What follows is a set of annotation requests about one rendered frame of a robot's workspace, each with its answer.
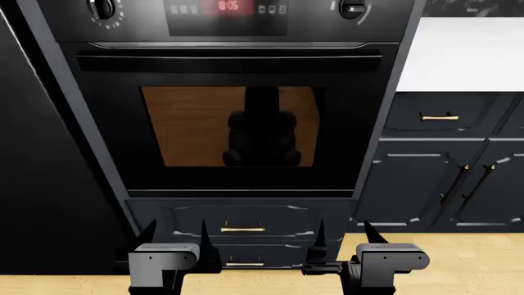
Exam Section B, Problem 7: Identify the dark tall oven cabinet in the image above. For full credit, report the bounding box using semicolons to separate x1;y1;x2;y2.
15;0;427;269

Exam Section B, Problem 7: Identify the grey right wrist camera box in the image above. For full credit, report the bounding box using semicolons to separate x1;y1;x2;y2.
355;243;431;289

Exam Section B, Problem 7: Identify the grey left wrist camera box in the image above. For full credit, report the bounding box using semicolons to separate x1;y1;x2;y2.
128;243;201;289

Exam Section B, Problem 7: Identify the black knob with arc mark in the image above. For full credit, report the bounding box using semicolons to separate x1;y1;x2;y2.
338;0;368;20

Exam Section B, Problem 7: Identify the black gold-tipped door handle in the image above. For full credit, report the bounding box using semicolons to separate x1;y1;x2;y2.
439;163;471;207
461;163;497;202

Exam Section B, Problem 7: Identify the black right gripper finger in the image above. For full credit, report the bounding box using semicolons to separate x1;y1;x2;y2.
363;219;395;246
307;219;329;263

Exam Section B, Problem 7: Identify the black refrigerator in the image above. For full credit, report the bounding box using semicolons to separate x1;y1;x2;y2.
0;5;138;276

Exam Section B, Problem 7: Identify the black built-in oven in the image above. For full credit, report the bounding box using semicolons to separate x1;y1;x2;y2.
37;0;415;199

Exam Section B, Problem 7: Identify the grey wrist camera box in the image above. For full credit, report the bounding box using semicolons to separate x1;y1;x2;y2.
128;243;201;289
355;243;431;289

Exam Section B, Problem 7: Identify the dark cabinet door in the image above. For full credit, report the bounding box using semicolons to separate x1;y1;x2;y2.
434;138;524;228
352;138;489;229

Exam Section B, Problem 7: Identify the white countertop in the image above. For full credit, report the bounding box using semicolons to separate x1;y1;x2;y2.
395;16;524;93

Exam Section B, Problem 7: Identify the black knob with dial marks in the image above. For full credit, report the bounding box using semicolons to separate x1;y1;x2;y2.
87;0;120;20

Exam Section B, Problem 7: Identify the oven display with red digits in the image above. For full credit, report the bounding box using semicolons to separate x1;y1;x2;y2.
163;0;289;38

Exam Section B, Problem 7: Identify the black oven door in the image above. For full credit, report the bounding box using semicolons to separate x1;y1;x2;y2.
59;42;400;199

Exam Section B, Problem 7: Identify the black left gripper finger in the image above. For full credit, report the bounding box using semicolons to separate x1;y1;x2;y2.
136;219;158;246
199;219;224;275

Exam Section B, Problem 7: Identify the gold drawer handle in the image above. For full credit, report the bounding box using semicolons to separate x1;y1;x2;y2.
418;111;460;123
219;220;266;234
224;256;264;268

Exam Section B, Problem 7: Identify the wide dark cabinet drawer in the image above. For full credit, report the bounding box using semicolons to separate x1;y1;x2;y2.
124;198;355;241

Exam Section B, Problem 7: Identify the black oven door handle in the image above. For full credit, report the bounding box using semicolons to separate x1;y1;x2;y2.
74;54;382;74

